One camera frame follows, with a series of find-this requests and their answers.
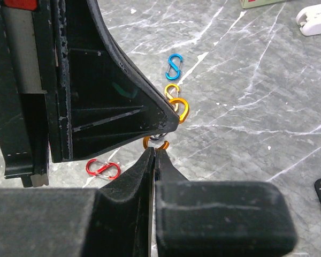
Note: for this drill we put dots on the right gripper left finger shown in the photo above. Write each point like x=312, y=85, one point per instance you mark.
x=114, y=220

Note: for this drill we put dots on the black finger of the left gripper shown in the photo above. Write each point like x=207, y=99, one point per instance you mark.
x=103, y=100

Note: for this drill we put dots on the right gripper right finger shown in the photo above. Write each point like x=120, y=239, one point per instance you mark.
x=211, y=218

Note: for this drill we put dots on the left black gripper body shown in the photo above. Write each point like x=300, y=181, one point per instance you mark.
x=27, y=79

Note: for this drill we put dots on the orange s-carabiner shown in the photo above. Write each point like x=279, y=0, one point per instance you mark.
x=171, y=91
x=184, y=109

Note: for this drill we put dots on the red S-carabiner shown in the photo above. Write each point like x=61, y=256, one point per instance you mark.
x=102, y=169

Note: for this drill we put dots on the upper blue S-carabiner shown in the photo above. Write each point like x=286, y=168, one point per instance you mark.
x=174, y=70

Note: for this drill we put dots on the red black stamp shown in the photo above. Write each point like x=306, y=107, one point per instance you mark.
x=29, y=5

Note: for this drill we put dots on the white green cardboard box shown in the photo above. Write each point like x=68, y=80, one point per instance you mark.
x=248, y=4

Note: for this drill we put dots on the white plastic device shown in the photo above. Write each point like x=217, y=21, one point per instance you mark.
x=309, y=20

